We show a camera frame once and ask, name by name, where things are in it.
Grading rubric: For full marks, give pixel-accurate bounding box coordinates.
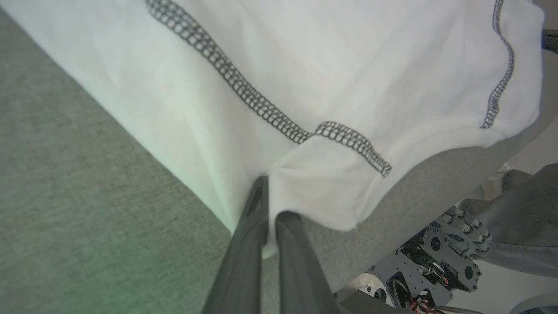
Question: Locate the grey mecanum wheel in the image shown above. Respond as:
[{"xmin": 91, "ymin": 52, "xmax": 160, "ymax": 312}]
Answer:
[{"xmin": 438, "ymin": 206, "xmax": 494, "ymax": 262}]

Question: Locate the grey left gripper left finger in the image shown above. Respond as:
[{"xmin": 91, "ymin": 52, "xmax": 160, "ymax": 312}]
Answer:
[{"xmin": 203, "ymin": 176, "xmax": 269, "ymax": 314}]

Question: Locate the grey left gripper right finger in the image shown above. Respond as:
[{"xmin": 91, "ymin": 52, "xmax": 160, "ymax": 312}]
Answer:
[{"xmin": 275, "ymin": 211, "xmax": 339, "ymax": 314}]

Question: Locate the white shirt with black stitching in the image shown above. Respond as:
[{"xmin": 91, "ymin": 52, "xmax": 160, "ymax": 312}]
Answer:
[{"xmin": 0, "ymin": 0, "xmax": 545, "ymax": 259}]

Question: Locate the person's leg in grey trousers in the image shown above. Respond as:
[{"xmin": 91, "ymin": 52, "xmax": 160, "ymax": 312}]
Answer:
[{"xmin": 458, "ymin": 163, "xmax": 558, "ymax": 280}]

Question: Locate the grey fabric sofa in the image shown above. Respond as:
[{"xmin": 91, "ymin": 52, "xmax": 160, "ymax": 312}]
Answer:
[{"xmin": 0, "ymin": 9, "xmax": 558, "ymax": 314}]

